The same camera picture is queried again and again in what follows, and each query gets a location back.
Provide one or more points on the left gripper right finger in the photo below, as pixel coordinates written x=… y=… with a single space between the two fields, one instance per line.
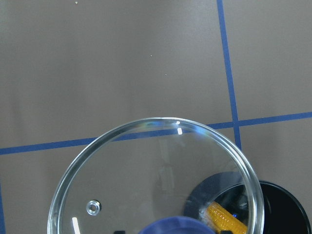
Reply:
x=226 y=232

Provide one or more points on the yellow toy corn cob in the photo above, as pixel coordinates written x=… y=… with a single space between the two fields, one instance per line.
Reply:
x=219 y=219

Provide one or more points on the glass pot lid blue knob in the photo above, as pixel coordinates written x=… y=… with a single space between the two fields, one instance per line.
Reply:
x=138 y=176

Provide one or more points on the dark blue pot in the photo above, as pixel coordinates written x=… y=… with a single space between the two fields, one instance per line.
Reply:
x=283 y=213

